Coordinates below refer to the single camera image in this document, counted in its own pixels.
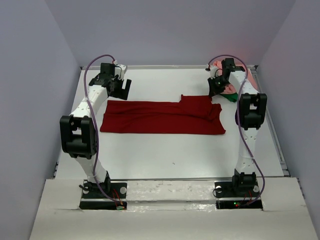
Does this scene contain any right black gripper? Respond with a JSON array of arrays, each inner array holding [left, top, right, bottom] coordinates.
[[207, 75, 231, 98]]

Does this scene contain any red t shirt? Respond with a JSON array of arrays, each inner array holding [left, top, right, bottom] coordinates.
[[100, 95, 226, 135]]

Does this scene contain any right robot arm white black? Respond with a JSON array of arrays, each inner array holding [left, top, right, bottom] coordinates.
[[206, 55, 268, 198]]

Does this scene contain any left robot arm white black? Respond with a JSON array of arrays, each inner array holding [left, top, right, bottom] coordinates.
[[59, 61, 132, 198]]

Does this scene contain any pink t shirt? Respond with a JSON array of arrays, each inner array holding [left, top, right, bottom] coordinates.
[[210, 60, 258, 94]]

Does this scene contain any green t shirt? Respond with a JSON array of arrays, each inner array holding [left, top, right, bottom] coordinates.
[[221, 93, 238, 103]]

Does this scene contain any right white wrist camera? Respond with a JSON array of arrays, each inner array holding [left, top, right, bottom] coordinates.
[[205, 64, 222, 79]]

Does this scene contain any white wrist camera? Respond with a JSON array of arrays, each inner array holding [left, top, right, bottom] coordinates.
[[114, 64, 128, 80], [205, 64, 222, 79]]

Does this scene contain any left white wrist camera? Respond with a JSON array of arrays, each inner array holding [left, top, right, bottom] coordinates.
[[114, 64, 128, 80]]

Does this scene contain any aluminium rail back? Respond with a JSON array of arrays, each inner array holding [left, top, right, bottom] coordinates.
[[80, 65, 258, 71]]

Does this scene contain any aluminium rail right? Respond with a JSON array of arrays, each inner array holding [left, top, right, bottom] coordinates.
[[250, 65, 291, 177]]

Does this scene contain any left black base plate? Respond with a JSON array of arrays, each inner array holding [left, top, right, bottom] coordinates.
[[79, 180, 128, 211]]

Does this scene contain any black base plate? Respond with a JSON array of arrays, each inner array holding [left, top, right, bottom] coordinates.
[[212, 181, 263, 210], [79, 180, 128, 211]]

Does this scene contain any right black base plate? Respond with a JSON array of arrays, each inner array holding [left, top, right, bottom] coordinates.
[[212, 181, 263, 210]]

